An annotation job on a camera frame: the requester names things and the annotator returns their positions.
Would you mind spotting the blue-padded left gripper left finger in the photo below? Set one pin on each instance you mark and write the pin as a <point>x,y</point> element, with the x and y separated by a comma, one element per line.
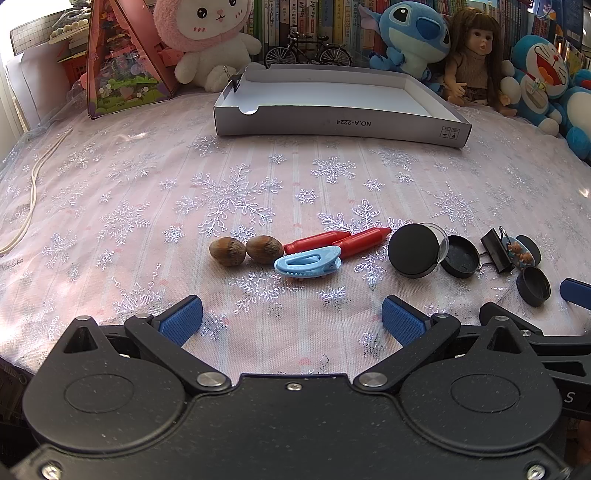
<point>160,339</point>

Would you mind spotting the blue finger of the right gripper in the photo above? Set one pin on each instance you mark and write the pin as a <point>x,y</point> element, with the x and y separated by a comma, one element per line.
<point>576,292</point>

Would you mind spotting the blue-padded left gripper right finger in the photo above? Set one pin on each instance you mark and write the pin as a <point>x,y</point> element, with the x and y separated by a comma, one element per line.
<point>421,337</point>

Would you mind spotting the black small round cap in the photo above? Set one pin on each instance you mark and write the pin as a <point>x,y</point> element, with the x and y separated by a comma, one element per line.
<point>533,286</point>

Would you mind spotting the small figurine capsule toy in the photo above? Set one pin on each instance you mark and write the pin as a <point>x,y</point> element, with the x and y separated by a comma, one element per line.
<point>522,251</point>

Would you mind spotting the clear jar with black lid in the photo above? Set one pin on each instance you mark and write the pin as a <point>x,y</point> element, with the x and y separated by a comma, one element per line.
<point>416,249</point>

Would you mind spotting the black round lid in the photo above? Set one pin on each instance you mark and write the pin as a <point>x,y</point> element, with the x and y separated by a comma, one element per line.
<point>462,259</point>

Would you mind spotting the left brown walnut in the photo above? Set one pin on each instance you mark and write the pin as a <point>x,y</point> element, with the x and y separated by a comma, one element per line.
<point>227,251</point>

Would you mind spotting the brown walnut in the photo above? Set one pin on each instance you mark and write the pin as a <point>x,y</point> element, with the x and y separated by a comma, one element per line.
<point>264,249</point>
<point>227,251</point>

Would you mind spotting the light blue hair clip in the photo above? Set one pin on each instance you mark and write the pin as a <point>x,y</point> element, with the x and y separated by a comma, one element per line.
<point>313,263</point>

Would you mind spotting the left red crayon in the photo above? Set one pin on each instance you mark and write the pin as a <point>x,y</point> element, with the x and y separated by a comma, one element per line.
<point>314,242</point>

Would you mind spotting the right brown walnut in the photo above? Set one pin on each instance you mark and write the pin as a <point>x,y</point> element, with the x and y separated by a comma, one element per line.
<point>264,249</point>

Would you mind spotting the pink snowflake tablecloth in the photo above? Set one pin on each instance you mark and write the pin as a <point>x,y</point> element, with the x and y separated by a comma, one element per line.
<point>114,216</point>

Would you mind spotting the blue Doraemon plush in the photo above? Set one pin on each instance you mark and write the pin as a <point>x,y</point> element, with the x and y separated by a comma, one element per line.
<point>537,81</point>

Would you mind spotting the brown-haired baby doll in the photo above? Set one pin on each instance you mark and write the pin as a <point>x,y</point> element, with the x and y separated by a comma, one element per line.
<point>473,66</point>

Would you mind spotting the grey cardboard box tray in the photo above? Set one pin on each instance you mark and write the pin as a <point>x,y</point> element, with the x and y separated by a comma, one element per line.
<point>337,101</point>

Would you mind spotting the black binder clip on box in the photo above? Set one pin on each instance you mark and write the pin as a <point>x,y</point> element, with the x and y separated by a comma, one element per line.
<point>234,77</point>

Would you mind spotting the pink triangular dollhouse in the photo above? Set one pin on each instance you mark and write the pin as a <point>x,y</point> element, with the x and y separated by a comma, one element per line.
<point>127,63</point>

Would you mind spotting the blue Stitch plush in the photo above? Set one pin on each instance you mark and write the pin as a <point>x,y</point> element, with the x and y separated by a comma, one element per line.
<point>416,36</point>

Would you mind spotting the black miniature bicycle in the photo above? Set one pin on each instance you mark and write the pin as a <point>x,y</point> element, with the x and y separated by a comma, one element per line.
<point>303,49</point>

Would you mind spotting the pink white bunny plush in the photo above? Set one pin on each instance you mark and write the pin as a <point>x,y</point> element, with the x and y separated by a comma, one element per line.
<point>209,35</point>

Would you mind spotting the stack of items top left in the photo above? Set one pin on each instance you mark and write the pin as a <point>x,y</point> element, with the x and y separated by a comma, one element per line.
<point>67,29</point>

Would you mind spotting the row of books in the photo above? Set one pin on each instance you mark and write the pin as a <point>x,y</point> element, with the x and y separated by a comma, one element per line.
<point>565,23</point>

